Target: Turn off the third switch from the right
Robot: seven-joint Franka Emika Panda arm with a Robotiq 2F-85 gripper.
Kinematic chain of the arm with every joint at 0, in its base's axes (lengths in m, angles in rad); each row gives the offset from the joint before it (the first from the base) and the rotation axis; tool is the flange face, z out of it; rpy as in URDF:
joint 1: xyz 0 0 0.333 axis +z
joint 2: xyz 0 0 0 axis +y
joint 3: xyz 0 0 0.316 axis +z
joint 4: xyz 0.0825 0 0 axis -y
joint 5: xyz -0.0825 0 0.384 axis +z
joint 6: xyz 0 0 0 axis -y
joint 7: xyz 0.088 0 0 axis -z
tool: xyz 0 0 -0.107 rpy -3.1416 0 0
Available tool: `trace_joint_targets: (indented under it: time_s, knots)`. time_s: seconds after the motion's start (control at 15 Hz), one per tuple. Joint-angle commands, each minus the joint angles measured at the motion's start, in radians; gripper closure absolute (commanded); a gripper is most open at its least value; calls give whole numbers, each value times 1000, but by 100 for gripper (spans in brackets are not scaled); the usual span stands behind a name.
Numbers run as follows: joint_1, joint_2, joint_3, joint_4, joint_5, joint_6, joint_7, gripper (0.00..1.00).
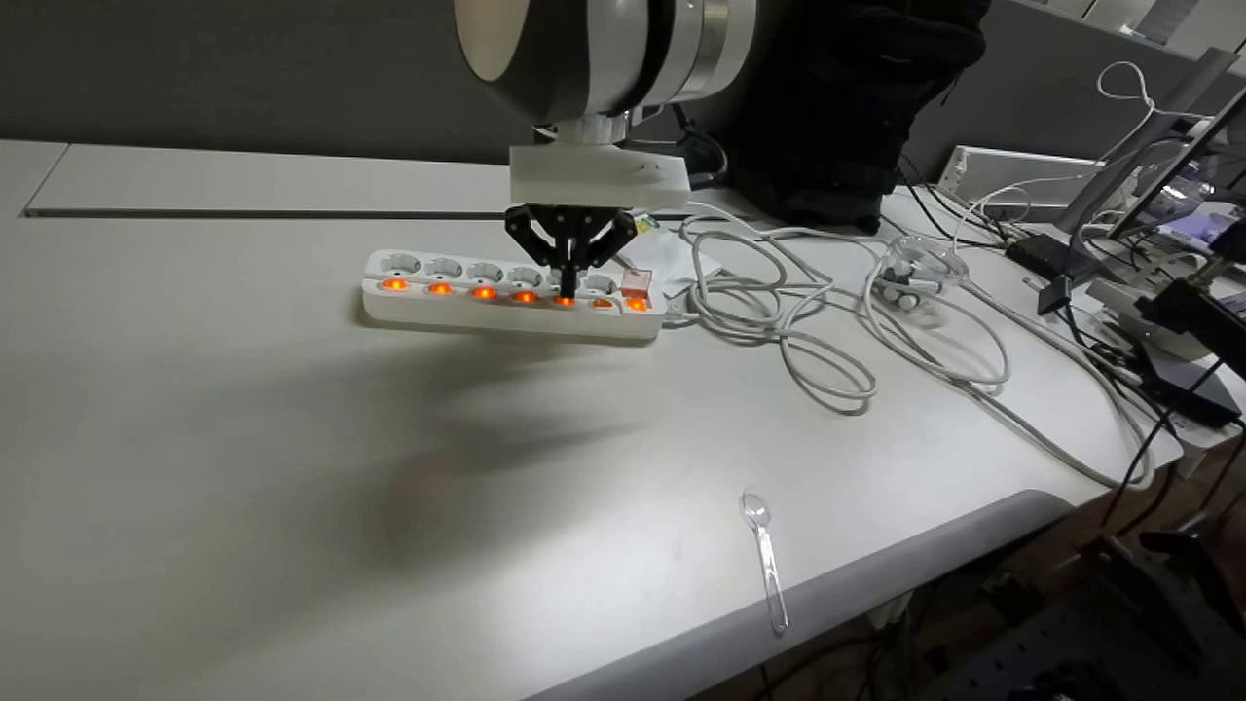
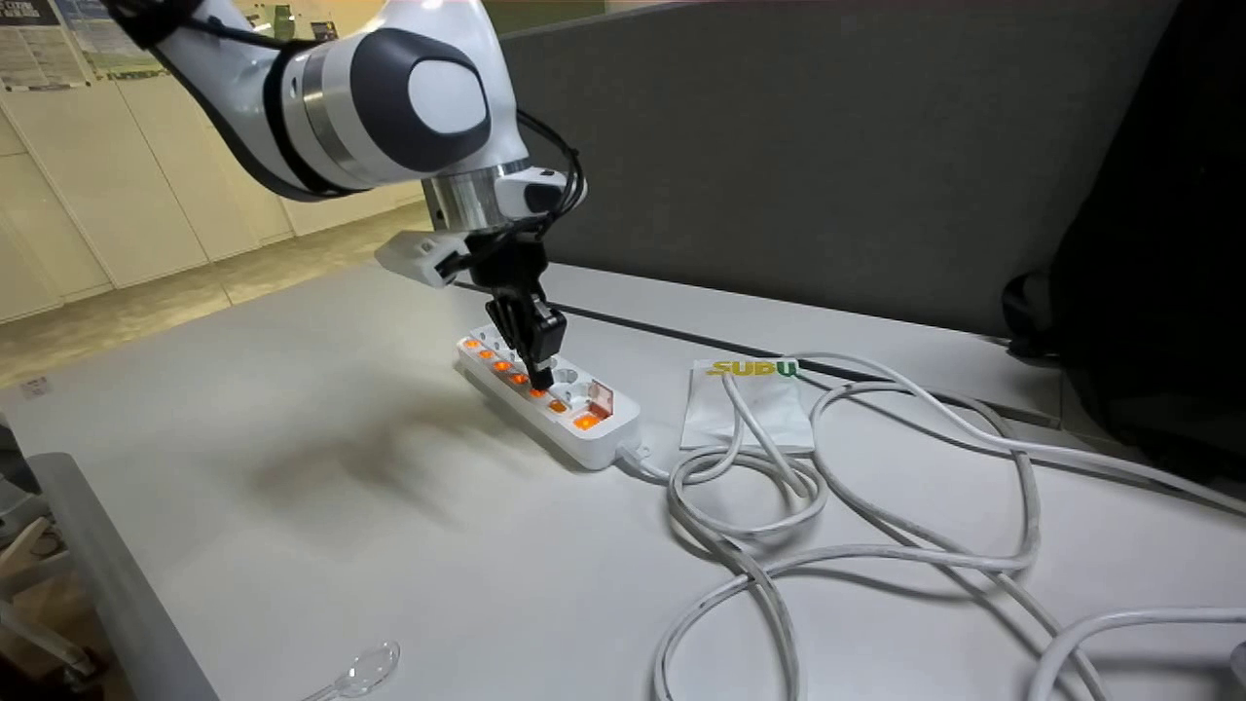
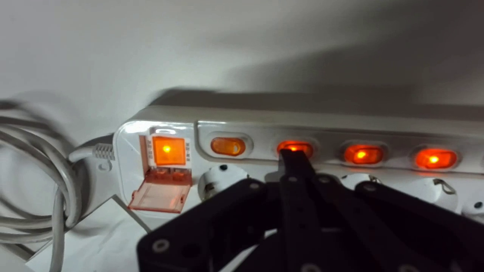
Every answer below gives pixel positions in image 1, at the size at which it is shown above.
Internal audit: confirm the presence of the clear plastic wrapper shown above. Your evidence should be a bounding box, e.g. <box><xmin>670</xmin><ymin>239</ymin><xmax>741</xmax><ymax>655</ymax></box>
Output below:
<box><xmin>862</xmin><ymin>229</ymin><xmax>975</xmax><ymax>328</ymax></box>

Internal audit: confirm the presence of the white multi-socket power strip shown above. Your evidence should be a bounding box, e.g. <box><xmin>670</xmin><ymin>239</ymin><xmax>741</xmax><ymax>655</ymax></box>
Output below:
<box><xmin>360</xmin><ymin>249</ymin><xmax>670</xmax><ymax>347</ymax></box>

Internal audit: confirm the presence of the white looped cord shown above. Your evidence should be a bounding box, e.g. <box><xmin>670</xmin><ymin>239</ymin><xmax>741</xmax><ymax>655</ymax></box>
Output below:
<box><xmin>1096</xmin><ymin>56</ymin><xmax>1166</xmax><ymax>132</ymax></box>

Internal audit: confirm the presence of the white rectangular box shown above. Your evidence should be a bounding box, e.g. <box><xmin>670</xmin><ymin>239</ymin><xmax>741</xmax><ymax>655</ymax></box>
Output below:
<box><xmin>932</xmin><ymin>140</ymin><xmax>1110</xmax><ymax>220</ymax></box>

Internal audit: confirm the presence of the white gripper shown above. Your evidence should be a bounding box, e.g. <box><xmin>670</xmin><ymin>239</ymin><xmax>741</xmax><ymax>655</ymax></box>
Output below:
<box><xmin>504</xmin><ymin>115</ymin><xmax>697</xmax><ymax>303</ymax></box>

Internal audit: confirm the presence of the long thin white cable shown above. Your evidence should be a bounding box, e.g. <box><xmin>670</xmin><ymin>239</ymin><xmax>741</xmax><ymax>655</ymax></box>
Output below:
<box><xmin>853</xmin><ymin>247</ymin><xmax>1160</xmax><ymax>495</ymax></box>

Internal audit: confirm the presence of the white coiled power cable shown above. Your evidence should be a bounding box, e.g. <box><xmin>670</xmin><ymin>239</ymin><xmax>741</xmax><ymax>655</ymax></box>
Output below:
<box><xmin>657</xmin><ymin>211</ymin><xmax>881</xmax><ymax>420</ymax></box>

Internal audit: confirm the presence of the clear plastic spoon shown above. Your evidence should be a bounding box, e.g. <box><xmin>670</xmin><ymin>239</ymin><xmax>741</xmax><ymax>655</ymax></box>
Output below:
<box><xmin>737</xmin><ymin>490</ymin><xmax>796</xmax><ymax>638</ymax></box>

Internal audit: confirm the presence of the black clamp device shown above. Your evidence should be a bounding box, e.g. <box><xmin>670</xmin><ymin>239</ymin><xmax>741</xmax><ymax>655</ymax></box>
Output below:
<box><xmin>1134</xmin><ymin>276</ymin><xmax>1246</xmax><ymax>430</ymax></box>

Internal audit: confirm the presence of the white tag with yellow label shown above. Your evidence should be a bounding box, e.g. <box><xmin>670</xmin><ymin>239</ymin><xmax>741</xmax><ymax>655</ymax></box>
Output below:
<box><xmin>620</xmin><ymin>220</ymin><xmax>697</xmax><ymax>293</ymax></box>

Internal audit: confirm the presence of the black cloth bundle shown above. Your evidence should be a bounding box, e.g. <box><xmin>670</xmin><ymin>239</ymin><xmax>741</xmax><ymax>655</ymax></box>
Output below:
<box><xmin>697</xmin><ymin>0</ymin><xmax>993</xmax><ymax>236</ymax></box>

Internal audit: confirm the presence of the black cable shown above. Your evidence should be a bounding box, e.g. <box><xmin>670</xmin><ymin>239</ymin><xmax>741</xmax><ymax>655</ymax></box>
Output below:
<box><xmin>1070</xmin><ymin>324</ymin><xmax>1246</xmax><ymax>539</ymax></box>

